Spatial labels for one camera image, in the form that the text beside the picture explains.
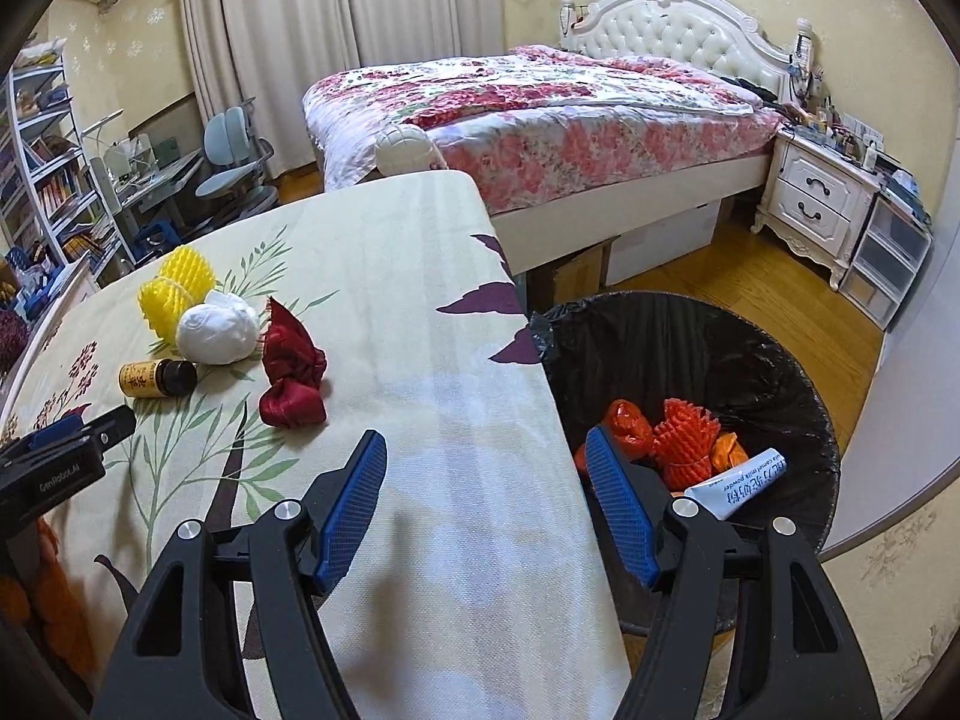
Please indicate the white round bedpost knob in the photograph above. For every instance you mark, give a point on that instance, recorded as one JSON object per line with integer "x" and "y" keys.
{"x": 405, "y": 150}

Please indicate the white desk lamp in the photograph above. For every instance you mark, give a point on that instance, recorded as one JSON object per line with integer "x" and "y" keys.
{"x": 105, "y": 120}

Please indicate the pile of small clutter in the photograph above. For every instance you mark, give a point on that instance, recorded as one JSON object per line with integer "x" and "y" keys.
{"x": 832, "y": 120}

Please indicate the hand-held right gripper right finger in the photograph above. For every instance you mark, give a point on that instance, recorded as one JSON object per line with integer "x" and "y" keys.
{"x": 622, "y": 510}

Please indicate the pink floral quilt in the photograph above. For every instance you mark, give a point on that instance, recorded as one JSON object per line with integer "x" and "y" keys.
{"x": 525, "y": 105}

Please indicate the white bag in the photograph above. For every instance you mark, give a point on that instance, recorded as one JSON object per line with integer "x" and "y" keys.
{"x": 217, "y": 330}

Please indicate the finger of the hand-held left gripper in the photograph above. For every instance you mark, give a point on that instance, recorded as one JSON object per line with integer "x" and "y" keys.
{"x": 105, "y": 424}

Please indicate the orange foam fruit net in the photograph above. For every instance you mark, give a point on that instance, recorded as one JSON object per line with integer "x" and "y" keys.
{"x": 682, "y": 439}

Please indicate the black lined trash bin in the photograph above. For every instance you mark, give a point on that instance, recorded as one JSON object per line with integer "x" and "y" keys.
{"x": 712, "y": 360}

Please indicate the white curved bookshelf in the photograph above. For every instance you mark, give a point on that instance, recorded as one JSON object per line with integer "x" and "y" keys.
{"x": 52, "y": 180}

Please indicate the grey study desk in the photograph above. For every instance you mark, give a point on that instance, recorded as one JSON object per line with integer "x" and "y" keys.
{"x": 165, "y": 180}

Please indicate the dark maroon knitted cloth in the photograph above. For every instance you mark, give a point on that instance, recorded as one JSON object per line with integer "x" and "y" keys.
{"x": 11, "y": 337}

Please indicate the white storage box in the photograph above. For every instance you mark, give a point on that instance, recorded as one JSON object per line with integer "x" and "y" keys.
{"x": 660, "y": 240}

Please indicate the blue plastic basket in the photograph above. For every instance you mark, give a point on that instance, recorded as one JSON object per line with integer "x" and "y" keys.
{"x": 34, "y": 277}

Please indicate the person's orange fleece clothing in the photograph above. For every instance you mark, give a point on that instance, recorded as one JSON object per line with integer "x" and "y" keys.
{"x": 52, "y": 600}

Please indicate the white carved nightstand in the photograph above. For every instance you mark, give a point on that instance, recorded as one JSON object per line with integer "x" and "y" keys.
{"x": 814, "y": 187}

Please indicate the cream window curtain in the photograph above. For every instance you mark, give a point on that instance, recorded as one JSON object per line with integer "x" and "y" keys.
{"x": 285, "y": 30}

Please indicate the white tufted headboard bed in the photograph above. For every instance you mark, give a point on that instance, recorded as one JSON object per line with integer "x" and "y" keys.
{"x": 675, "y": 22}

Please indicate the brown cardboard box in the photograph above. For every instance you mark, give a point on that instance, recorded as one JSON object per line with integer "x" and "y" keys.
{"x": 577, "y": 266}

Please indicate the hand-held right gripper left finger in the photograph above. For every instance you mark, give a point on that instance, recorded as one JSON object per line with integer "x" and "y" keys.
{"x": 349, "y": 510}

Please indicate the red plastic bag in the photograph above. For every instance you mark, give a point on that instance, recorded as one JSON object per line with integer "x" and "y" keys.
{"x": 626, "y": 424}

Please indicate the dark red cloth scrap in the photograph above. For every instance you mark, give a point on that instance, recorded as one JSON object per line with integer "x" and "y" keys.
{"x": 292, "y": 360}

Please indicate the yellow foam fruit net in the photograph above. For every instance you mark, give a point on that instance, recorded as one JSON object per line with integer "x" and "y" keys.
{"x": 176, "y": 285}

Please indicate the clear plastic drawer unit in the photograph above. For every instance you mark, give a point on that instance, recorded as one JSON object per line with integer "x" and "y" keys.
{"x": 885, "y": 255}

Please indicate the yellow label brown bottle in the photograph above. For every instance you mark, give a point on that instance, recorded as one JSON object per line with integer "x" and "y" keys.
{"x": 146, "y": 379}

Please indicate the pale blue desk chair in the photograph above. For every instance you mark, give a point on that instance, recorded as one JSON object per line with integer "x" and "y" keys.
{"x": 225, "y": 135}

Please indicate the white milk powder sachet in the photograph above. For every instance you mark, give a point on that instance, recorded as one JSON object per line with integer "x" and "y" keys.
{"x": 739, "y": 487}

